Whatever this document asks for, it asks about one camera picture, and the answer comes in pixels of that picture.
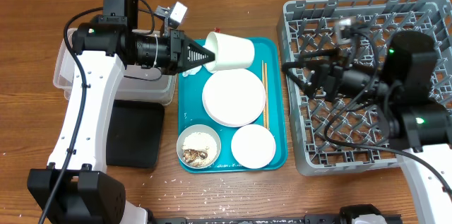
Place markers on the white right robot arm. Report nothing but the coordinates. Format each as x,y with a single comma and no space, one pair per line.
417,127

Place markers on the grey bowl with rice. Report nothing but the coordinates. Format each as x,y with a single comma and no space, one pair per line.
198,147

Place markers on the small pink bowl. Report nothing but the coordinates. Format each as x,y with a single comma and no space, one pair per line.
253,146

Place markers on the black plastic tray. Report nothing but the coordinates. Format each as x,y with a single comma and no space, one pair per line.
134,135

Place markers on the large pink plate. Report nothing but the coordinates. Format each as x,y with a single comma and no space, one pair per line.
233,98

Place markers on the clear plastic container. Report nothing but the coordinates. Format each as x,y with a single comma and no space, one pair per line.
138,84

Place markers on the wooden chopstick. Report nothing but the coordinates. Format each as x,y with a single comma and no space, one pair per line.
265,82
264,92

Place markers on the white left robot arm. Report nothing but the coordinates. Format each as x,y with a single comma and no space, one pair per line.
74,187

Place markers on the grey dishwasher rack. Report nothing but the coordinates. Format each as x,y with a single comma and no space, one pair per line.
307,26

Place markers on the white paper cup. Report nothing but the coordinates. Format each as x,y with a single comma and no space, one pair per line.
230,52

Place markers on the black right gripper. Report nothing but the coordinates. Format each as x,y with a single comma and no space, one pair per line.
323,80

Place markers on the black rail at bottom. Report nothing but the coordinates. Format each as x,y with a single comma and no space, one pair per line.
362,213

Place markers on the teal plastic tray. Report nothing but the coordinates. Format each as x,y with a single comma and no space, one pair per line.
191,110

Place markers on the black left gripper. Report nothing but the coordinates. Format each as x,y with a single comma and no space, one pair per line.
179,61

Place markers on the crumpled white tissue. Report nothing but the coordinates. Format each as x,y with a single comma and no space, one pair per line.
192,71

